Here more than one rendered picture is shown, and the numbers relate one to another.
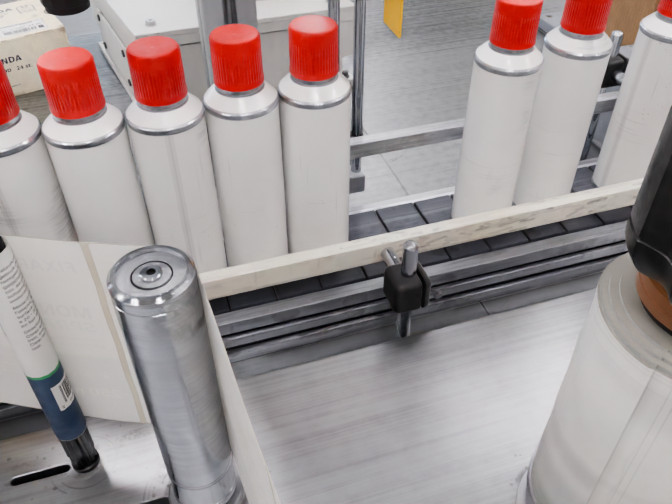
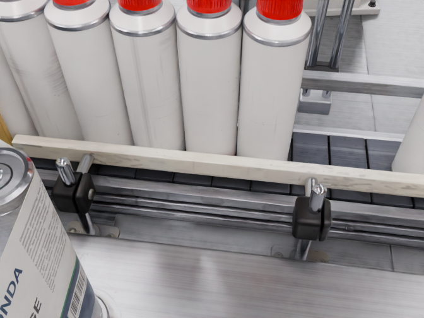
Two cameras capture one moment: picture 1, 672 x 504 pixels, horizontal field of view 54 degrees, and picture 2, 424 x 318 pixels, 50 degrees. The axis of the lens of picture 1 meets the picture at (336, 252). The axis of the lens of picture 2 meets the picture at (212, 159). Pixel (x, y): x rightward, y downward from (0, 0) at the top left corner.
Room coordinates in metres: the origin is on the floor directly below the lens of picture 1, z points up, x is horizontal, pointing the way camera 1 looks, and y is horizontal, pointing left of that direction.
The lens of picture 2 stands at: (0.13, -0.07, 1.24)
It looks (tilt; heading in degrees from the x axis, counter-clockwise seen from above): 50 degrees down; 26
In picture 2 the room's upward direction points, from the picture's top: 1 degrees counter-clockwise
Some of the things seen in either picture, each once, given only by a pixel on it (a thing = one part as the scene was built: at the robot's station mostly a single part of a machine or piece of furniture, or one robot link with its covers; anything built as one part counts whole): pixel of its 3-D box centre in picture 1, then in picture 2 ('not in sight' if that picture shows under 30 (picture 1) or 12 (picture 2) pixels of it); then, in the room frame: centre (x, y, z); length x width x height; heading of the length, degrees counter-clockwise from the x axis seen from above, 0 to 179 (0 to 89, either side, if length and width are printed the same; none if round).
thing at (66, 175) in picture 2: not in sight; (84, 187); (0.31, 0.15, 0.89); 0.06 x 0.03 x 0.12; 18
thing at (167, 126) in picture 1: (178, 180); (149, 72); (0.39, 0.11, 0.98); 0.05 x 0.05 x 0.20
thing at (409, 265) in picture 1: (406, 299); (310, 228); (0.36, -0.06, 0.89); 0.03 x 0.03 x 0.12; 18
